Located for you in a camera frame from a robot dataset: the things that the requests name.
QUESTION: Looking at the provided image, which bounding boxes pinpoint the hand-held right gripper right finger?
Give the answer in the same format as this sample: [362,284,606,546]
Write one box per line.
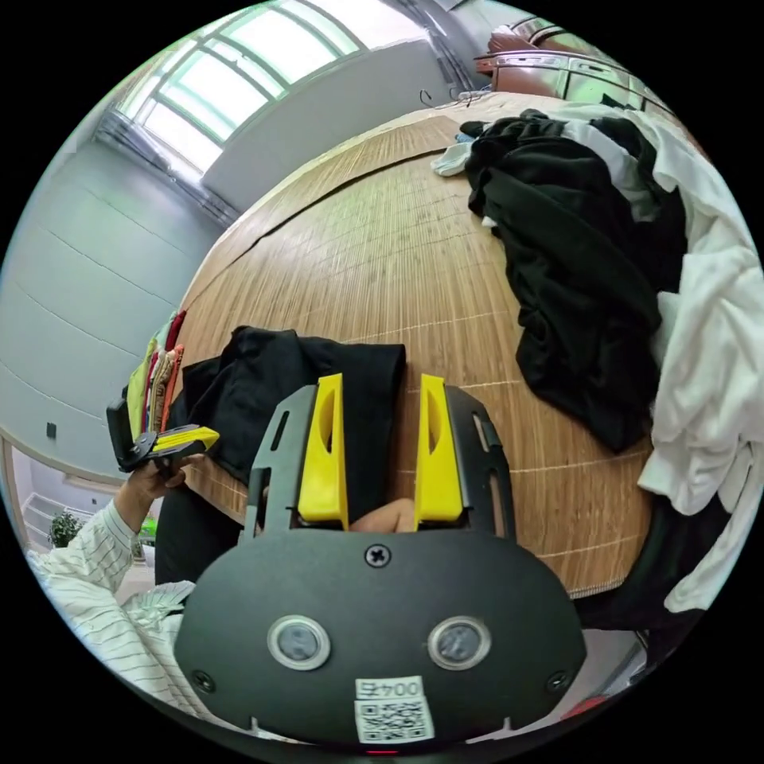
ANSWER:
[415,374,465,532]

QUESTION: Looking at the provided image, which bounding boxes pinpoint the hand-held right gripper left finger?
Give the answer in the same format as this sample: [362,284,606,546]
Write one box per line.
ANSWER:
[297,372,350,532]

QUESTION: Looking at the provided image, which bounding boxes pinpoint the black pants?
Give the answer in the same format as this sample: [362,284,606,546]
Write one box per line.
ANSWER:
[169,325,408,521]

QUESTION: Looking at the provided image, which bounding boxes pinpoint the person's left forearm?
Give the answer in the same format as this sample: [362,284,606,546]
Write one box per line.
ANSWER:
[53,500,142,601]

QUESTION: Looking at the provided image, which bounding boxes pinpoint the person's left hand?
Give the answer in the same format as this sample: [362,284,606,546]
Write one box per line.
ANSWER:
[118,453,208,526]

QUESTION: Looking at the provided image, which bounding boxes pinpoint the person's right hand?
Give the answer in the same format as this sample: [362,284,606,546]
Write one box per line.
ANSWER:
[350,499,416,533]

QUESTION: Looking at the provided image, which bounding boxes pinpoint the stack of folded colourful clothes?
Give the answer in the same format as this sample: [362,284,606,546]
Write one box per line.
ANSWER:
[126,309,187,434]

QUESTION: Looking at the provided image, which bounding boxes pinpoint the green plant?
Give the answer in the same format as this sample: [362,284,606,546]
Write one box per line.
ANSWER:
[47,509,86,550]

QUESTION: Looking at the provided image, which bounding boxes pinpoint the person's body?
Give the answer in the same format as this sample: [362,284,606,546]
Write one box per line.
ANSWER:
[26,477,255,720]

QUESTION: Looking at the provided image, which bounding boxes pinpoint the pile of clothes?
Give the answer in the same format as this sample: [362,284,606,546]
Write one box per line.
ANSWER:
[462,101,762,633]

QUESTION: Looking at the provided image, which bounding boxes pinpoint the small white cloth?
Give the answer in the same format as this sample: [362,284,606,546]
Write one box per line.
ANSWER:
[431,134,480,178]

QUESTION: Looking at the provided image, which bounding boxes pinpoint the window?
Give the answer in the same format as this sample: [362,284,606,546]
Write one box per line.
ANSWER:
[111,0,372,161]

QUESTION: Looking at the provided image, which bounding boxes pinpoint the black clothes hanger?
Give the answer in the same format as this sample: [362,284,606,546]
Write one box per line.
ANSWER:
[417,87,497,112]

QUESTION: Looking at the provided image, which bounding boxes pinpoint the cupboard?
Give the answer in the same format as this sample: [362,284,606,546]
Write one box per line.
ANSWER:
[473,16,679,115]

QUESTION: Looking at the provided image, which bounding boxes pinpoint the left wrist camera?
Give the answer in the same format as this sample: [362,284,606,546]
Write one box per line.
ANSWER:
[105,396,144,473]

